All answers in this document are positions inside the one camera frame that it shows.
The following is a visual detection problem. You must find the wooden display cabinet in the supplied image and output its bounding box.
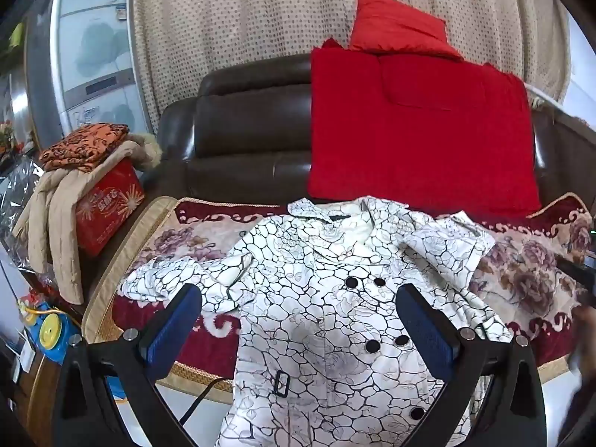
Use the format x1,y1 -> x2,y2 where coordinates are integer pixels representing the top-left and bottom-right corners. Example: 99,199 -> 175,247
0,7 -> 47,178

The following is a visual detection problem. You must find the clear plastic wrap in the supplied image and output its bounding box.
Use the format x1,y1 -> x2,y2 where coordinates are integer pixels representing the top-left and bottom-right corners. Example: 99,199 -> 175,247
0,156 -> 61,289

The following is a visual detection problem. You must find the white rail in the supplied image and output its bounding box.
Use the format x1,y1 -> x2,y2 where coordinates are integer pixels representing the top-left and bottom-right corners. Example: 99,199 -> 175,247
524,81 -> 566,105

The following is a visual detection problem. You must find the orange patterned cloth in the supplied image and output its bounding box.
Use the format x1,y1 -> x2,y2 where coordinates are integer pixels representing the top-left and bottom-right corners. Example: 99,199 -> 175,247
38,123 -> 130,173

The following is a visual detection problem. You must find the large red cushion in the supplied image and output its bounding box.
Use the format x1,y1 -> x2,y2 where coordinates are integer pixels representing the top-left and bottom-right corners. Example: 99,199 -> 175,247
306,39 -> 543,219

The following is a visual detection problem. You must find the blue yellow toy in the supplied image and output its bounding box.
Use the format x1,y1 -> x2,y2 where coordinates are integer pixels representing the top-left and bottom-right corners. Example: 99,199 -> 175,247
18,295 -> 82,364

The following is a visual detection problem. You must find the person's right forearm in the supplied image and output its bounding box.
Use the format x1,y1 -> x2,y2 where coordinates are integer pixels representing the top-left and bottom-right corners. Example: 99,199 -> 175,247
556,305 -> 596,447

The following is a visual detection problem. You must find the beige padded coat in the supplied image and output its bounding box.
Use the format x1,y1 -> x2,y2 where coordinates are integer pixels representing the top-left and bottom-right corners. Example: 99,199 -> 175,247
12,133 -> 163,305

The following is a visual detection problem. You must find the standing air conditioner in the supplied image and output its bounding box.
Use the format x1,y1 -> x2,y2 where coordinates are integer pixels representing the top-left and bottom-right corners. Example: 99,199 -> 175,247
25,0 -> 154,145

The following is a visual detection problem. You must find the black cable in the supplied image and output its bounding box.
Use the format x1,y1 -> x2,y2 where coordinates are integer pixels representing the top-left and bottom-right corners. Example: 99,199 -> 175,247
179,375 -> 234,427

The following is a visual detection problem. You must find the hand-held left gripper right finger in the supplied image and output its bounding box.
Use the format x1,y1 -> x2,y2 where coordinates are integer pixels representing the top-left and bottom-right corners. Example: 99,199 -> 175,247
396,283 -> 548,447

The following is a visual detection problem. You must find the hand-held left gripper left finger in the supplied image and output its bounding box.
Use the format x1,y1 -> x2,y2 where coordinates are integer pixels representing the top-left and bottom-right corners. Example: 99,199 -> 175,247
51,283 -> 203,447

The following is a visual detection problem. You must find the red gift box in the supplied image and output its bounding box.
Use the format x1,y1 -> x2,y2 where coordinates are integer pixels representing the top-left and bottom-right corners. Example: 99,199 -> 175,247
74,161 -> 146,258

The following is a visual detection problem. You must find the red pillow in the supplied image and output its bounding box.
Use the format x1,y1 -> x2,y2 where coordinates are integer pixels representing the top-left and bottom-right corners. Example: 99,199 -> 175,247
348,0 -> 464,61

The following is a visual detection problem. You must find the beige dotted curtain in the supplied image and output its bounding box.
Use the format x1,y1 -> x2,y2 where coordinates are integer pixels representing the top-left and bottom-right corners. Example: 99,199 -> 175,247
133,0 -> 571,136

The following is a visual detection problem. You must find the white crackle print coat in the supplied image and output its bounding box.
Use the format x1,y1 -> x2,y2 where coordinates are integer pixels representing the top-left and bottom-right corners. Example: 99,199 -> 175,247
120,196 -> 515,447

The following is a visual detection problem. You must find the brown leather sofa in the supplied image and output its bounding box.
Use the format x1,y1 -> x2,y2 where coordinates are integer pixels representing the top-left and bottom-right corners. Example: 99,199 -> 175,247
84,53 -> 543,299

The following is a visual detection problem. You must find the floral sofa cover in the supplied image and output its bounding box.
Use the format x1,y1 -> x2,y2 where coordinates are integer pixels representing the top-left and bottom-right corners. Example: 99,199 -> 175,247
81,192 -> 596,406

